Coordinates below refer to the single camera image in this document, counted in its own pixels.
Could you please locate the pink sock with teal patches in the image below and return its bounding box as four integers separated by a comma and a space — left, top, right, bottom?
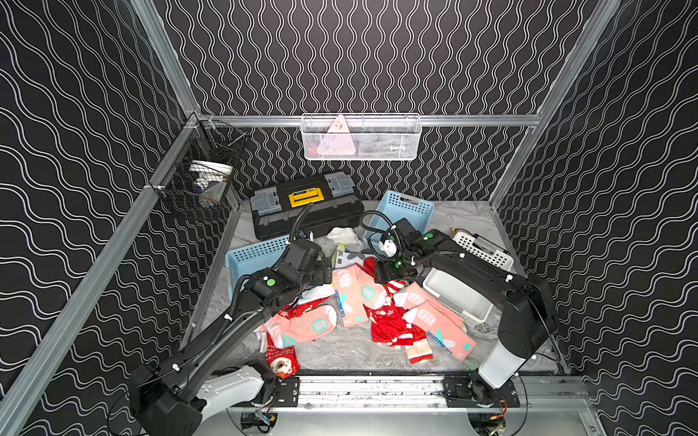
332, 265, 388, 328

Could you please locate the red christmas sock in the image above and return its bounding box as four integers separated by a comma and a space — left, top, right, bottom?
365, 305, 434, 364

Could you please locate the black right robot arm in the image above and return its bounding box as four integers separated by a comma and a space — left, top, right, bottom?
376, 230, 557, 391

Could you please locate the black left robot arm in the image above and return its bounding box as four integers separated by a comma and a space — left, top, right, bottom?
129, 239, 332, 435

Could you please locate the light blue right basket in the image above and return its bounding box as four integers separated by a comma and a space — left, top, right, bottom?
362, 190, 434, 250

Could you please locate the light blue basket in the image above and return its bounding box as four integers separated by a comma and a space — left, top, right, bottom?
362, 190, 434, 250
225, 235, 288, 301

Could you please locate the light blue left basket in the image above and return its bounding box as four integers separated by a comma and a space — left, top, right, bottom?
225, 235, 288, 301

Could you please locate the white perforated basket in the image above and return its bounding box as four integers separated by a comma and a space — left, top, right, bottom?
422, 229, 514, 325

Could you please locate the red white striped sock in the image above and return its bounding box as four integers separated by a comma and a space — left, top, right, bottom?
362, 257, 408, 294

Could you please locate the white grey patterned sock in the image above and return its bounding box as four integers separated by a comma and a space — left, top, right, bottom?
332, 245, 370, 269

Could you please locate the plain white sock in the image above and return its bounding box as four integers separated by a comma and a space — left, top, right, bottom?
326, 227, 364, 252

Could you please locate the black plastic toolbox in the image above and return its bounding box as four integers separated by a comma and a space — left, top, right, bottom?
250, 172, 365, 241

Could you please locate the red santa sock front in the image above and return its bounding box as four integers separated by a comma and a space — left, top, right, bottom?
265, 334, 301, 379

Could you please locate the pink triangle card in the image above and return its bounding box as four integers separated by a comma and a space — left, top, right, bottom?
316, 114, 356, 158

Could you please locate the clear wall-mounted bin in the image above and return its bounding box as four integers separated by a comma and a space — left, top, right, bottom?
300, 114, 423, 161

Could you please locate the black wire wall basket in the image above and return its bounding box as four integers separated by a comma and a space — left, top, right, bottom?
156, 121, 252, 222

